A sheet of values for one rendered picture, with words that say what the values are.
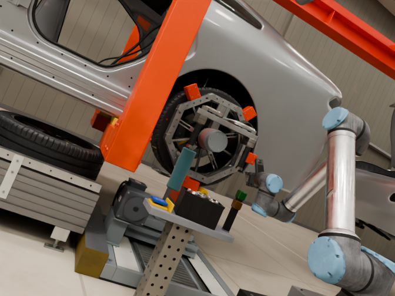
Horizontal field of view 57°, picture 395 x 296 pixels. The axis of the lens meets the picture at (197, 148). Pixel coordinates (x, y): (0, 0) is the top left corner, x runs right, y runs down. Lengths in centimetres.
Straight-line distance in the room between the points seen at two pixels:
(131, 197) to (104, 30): 598
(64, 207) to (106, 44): 603
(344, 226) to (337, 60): 935
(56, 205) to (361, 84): 1018
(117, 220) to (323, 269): 117
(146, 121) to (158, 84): 19
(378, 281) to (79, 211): 137
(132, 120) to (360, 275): 118
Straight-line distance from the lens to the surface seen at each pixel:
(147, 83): 183
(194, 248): 249
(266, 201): 189
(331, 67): 1055
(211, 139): 217
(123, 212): 207
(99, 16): 779
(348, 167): 156
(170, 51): 187
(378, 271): 152
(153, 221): 239
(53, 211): 197
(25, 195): 196
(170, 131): 224
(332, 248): 138
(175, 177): 217
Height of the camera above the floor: 75
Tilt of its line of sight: level
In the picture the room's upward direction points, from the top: 24 degrees clockwise
